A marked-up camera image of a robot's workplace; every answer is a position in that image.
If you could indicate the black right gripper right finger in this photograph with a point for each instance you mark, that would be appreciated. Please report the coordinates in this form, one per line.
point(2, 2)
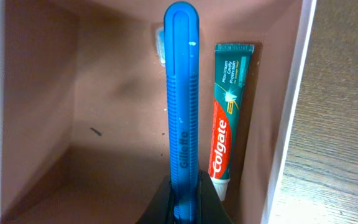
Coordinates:
point(209, 207)

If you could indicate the blue and white toothbrush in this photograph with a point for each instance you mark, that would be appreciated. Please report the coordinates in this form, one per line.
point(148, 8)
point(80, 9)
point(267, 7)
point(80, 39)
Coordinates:
point(160, 45)

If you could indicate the blue Gillette razor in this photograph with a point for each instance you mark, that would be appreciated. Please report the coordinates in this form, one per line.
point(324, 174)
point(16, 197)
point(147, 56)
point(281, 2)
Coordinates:
point(179, 24)

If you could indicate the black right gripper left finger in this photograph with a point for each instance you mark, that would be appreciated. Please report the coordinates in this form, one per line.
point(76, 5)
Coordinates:
point(161, 207)

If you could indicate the white open cardboard box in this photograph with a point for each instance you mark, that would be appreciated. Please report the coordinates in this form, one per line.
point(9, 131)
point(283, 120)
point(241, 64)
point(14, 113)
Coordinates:
point(83, 105)

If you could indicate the Colgate toothpaste tube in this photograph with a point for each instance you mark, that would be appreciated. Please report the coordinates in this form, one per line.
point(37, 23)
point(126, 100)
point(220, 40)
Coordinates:
point(231, 66)

